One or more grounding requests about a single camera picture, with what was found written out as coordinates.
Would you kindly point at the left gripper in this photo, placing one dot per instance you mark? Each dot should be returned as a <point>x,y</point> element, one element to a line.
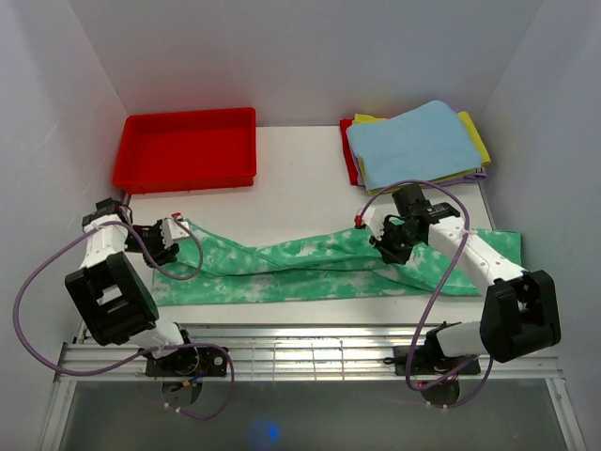
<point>162,256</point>

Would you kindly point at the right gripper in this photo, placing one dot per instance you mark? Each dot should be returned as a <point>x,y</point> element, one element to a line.
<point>379,241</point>

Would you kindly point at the green tie-dye trousers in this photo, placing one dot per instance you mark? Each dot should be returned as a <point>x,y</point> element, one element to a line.
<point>340,265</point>

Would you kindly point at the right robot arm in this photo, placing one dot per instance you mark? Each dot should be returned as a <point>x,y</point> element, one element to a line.
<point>520,313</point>

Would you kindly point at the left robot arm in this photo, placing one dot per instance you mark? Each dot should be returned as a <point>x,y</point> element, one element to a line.
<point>114,302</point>

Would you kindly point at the red plastic bin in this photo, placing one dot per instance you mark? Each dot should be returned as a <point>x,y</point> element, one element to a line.
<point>187,151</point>

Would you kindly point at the yellow folded cloth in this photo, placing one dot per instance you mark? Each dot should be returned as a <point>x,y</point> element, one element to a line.
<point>476,136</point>

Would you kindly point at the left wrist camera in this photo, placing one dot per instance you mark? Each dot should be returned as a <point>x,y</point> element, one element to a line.
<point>174,229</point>

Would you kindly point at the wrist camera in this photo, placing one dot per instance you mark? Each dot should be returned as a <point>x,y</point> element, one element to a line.
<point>372,220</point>
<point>174,229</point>

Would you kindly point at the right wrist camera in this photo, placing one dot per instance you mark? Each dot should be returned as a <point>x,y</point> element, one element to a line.
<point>372,220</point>

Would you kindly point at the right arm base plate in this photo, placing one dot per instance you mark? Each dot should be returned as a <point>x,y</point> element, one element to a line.
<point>433,366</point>

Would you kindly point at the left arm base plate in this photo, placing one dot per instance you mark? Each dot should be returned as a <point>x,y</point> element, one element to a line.
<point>203,361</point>

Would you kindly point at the aluminium rail frame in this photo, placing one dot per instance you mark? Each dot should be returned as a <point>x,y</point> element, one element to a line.
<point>302,388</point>

